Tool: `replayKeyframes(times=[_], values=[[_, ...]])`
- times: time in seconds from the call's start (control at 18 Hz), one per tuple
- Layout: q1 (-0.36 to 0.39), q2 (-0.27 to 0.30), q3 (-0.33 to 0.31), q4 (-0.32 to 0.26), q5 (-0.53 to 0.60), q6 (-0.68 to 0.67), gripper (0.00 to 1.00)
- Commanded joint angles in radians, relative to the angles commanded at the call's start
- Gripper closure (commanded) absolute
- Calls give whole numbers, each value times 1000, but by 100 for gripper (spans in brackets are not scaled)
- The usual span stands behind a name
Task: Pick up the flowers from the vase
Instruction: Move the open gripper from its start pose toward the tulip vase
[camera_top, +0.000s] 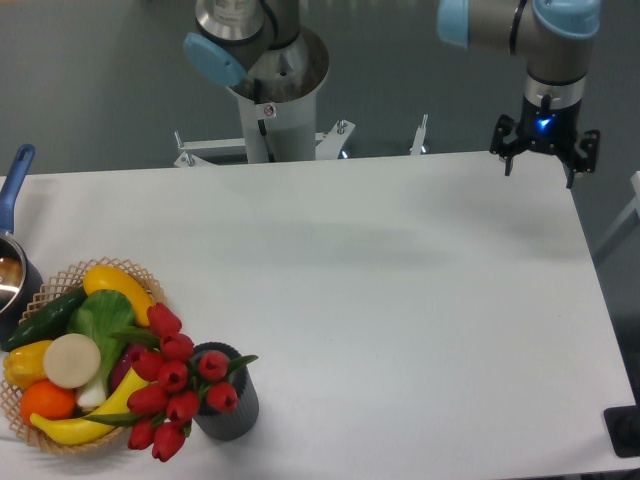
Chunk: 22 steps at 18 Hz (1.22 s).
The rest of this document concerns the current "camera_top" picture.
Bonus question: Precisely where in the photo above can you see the orange fruit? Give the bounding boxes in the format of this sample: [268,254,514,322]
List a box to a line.
[20,380,76,426]

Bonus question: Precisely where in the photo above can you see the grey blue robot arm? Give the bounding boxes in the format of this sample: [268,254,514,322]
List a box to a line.
[183,1,601,178]

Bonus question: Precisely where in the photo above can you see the blue handled saucepan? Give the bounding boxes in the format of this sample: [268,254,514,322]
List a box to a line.
[1,144,43,343]

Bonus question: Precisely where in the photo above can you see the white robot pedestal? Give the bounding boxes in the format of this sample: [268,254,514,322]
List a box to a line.
[230,26,329,164]

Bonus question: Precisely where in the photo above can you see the yellow squash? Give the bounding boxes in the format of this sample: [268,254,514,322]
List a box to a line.
[82,265,154,328]

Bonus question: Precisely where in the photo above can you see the green bok choy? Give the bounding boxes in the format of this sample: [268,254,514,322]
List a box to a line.
[66,290,135,412]

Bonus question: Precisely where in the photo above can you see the dark grey ribbed vase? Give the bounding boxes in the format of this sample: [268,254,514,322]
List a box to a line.
[192,342,259,441]

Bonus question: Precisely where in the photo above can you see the black device at edge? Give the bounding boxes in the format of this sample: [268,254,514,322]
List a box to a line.
[603,405,639,458]

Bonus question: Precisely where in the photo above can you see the white metal base frame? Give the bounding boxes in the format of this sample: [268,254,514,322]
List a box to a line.
[173,114,429,168]

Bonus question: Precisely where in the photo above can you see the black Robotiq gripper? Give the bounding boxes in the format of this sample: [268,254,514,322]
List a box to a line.
[489,97,601,189]

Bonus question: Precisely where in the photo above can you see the white frame at right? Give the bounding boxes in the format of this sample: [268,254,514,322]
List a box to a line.
[592,171,639,265]

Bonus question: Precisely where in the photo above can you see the yellow banana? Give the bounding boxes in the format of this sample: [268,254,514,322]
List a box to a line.
[30,369,149,446]

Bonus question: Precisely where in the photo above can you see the woven wicker basket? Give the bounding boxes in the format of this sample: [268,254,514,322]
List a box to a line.
[1,257,167,455]

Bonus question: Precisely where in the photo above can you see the purple eggplant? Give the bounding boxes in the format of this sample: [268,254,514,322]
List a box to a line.
[109,344,146,393]

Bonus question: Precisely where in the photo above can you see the yellow bell pepper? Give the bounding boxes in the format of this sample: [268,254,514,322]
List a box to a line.
[3,340,53,389]

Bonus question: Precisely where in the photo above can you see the beige round disc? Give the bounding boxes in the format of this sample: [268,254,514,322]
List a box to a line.
[43,333,101,389]

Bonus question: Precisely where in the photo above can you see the red tulip bouquet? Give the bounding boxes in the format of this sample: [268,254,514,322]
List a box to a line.
[89,303,229,462]

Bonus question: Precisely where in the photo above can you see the green cucumber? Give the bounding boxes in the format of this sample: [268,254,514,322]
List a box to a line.
[1,288,87,352]

